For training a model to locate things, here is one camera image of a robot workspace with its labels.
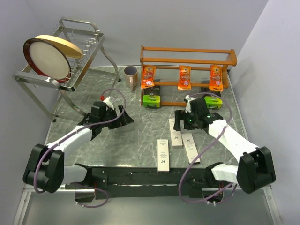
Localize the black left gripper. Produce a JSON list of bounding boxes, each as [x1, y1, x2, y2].
[[99, 105, 133, 129]]

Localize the white box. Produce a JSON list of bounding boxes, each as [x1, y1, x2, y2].
[[181, 133, 198, 164], [157, 139, 170, 173], [169, 118, 183, 148]]

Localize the black green razor box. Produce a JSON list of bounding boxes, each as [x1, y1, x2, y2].
[[142, 86, 160, 108], [201, 88, 223, 109]]

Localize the orange razor pack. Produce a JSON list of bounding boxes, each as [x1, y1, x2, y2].
[[209, 65, 224, 92], [178, 66, 192, 91], [141, 65, 156, 89]]

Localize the orange wooden shelf rack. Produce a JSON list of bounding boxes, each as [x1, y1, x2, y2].
[[140, 45, 238, 105]]

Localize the steel dish rack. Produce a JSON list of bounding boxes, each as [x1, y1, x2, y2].
[[13, 17, 121, 122]]

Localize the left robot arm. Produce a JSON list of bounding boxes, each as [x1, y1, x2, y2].
[[22, 101, 134, 193]]

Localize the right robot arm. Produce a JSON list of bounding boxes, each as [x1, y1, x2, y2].
[[173, 95, 276, 194]]

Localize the pink mug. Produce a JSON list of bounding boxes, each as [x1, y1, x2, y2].
[[124, 66, 138, 91]]

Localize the tan wooden plate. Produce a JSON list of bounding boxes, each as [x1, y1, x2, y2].
[[36, 35, 83, 59]]

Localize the red rimmed white plate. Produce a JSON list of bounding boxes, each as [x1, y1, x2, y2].
[[23, 38, 71, 83]]

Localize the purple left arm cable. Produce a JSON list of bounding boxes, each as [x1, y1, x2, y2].
[[33, 88, 127, 208]]

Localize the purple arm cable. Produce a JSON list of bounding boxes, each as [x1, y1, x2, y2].
[[33, 88, 127, 208], [178, 92, 237, 205]]

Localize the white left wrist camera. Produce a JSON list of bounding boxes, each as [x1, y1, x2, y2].
[[103, 96, 115, 110]]

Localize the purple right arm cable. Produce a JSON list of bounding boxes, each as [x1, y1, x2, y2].
[[178, 92, 237, 205]]

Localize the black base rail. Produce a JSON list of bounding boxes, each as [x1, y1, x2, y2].
[[34, 165, 233, 203]]

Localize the aluminium frame rail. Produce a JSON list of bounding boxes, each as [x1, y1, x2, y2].
[[13, 171, 97, 225]]

